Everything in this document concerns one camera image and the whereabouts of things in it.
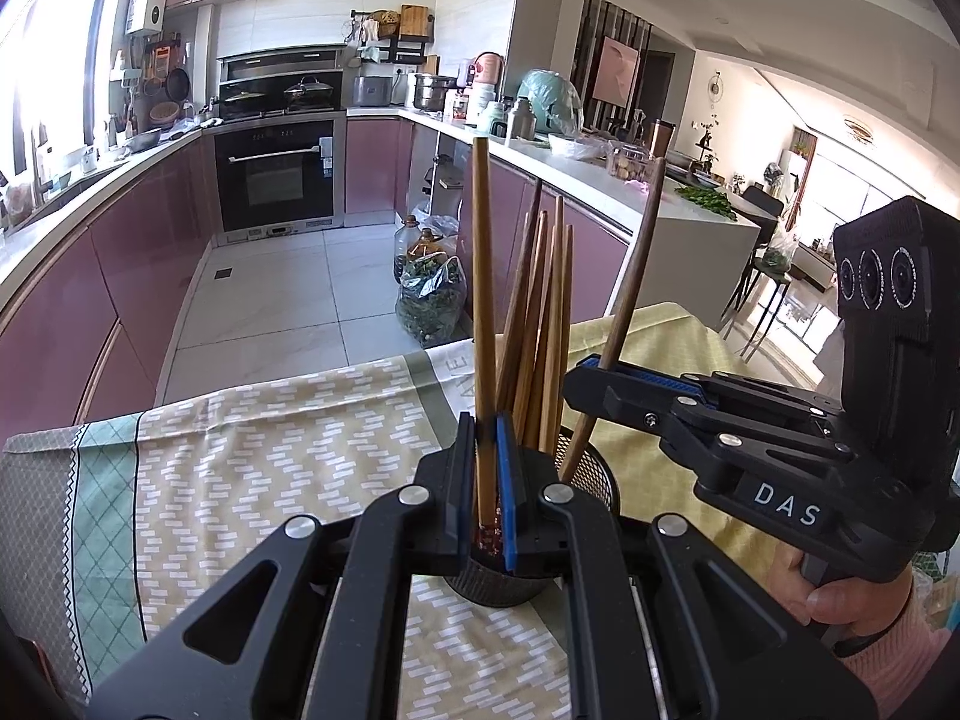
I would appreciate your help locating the wooden cutting board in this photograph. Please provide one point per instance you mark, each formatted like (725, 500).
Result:
(415, 21)

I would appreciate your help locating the round ceiling lamp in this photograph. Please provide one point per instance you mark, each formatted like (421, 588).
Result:
(861, 129)

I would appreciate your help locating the wooden slat wall panel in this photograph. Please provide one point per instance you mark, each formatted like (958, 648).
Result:
(581, 52)

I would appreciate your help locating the brown tumbler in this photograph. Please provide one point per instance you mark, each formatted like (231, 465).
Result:
(660, 139)

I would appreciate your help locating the kitchen window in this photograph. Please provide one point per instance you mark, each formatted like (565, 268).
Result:
(45, 52)

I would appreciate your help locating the steel mixing bowl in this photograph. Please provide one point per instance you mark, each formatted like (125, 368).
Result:
(145, 139)

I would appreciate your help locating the dining chair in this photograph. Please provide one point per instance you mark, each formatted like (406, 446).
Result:
(761, 202)

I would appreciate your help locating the framed wall picture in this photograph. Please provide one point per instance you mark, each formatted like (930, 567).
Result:
(615, 67)

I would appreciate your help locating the black pot with glass lid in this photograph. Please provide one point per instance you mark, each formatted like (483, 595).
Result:
(309, 92)
(244, 97)

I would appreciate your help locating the steel range hood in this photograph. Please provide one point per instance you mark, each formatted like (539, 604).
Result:
(281, 64)

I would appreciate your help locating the black mesh utensil holder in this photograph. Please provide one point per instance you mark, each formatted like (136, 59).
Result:
(487, 585)

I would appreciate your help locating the leafy greens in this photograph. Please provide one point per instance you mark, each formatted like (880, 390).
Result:
(709, 202)

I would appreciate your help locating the patterned tablecloth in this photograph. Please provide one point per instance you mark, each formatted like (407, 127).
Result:
(262, 450)

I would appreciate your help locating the steel stockpot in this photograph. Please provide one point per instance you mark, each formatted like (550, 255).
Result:
(433, 94)

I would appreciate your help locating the hanging black wok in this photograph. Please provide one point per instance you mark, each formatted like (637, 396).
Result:
(178, 85)

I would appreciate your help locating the person's right hand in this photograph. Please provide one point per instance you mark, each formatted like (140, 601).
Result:
(847, 604)

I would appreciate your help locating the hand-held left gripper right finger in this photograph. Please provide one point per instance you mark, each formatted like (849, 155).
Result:
(508, 495)

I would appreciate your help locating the black wall rack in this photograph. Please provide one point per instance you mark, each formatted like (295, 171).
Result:
(397, 52)

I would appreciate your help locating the smartphone with orange case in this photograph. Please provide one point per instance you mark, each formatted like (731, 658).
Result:
(41, 671)

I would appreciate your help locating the clear plastic food container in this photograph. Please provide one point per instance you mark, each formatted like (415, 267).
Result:
(628, 165)

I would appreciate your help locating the steel thermos flask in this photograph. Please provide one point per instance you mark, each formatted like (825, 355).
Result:
(520, 120)

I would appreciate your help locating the person's right forearm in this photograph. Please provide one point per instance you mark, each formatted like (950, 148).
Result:
(907, 660)

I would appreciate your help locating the white jar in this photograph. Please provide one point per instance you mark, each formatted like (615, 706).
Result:
(480, 105)

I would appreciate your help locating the pink electric kettle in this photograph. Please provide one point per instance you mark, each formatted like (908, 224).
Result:
(489, 69)

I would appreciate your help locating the wall clock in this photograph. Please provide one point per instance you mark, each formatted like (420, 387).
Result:
(715, 94)

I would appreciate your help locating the black built-in oven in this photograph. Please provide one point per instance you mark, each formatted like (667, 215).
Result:
(277, 180)

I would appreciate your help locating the silver countertop appliance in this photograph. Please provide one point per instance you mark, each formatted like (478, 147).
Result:
(373, 91)

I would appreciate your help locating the plastic bag of greens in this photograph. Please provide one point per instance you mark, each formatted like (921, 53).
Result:
(431, 307)

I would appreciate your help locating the pink base cabinets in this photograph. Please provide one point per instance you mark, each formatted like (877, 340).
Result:
(371, 165)
(97, 277)

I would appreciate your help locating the green covered appliance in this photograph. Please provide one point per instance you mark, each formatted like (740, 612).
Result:
(551, 101)

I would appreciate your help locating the steel kitchen faucet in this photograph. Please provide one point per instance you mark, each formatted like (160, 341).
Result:
(37, 165)

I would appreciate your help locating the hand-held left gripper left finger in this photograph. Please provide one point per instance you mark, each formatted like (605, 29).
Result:
(469, 480)

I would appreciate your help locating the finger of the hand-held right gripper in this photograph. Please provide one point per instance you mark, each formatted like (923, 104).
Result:
(660, 382)
(600, 394)

